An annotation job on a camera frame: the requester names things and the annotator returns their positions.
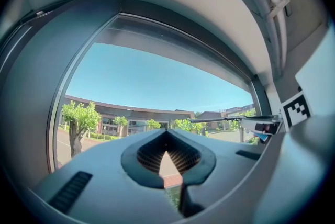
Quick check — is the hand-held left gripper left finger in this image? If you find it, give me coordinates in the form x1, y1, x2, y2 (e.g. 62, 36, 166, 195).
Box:
33, 128, 181, 224

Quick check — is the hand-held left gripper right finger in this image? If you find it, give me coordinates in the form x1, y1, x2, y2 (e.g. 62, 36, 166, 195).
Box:
166, 128, 267, 210

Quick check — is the dark brown gabled building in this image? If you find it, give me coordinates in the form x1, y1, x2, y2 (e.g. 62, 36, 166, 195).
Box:
195, 104, 256, 131

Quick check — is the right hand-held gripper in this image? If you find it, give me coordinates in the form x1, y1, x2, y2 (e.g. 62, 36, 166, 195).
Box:
240, 94, 312, 144

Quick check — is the row of green street trees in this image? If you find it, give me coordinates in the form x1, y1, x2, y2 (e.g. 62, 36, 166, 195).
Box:
60, 101, 257, 158

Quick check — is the long grey building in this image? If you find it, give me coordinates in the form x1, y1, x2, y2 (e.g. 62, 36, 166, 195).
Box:
61, 94, 196, 140

